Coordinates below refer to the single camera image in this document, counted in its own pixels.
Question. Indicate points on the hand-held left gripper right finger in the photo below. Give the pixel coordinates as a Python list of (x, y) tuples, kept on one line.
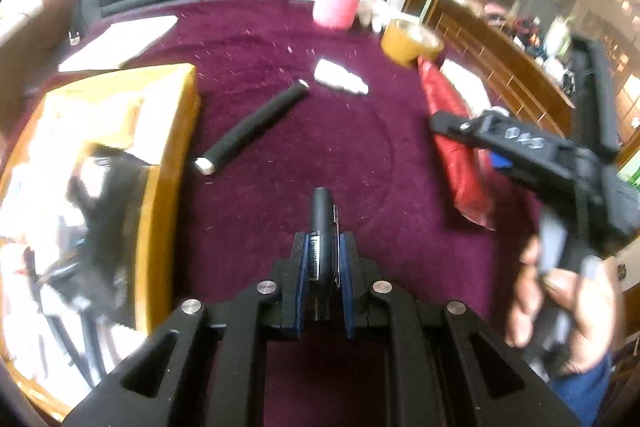
[(347, 282)]

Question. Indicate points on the red foil packet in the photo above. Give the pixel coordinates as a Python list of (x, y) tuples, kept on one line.
[(460, 167)]

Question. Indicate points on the yellow tape roll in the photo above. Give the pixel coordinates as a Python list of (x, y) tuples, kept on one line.
[(400, 44)]

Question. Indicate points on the black cylinder with white ends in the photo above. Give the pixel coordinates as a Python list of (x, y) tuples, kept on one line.
[(255, 122)]

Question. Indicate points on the person's right hand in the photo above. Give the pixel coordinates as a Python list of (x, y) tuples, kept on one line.
[(590, 317)]

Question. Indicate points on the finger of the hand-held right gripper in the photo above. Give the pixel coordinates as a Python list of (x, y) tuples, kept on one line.
[(520, 144)]

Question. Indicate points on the small white squeeze bottle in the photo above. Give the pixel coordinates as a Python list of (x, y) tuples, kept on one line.
[(335, 76)]

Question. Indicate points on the white paper sheet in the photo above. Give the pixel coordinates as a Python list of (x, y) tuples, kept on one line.
[(120, 39)]

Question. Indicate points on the brown armchair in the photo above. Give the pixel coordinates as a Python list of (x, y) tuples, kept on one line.
[(30, 47)]

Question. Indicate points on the dark blurred object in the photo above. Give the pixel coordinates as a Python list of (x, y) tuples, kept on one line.
[(110, 197)]

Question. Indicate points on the white tray with yellow edge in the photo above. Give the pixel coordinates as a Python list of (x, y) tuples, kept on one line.
[(170, 187)]

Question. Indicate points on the black pen-shaped device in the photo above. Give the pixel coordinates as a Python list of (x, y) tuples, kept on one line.
[(322, 232)]

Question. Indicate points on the white folded cloth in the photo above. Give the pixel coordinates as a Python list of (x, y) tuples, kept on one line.
[(467, 84)]

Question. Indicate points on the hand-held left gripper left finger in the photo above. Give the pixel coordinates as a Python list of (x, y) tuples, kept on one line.
[(299, 282)]

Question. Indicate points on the wooden glass cabinet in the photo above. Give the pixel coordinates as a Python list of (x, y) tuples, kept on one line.
[(500, 7)]

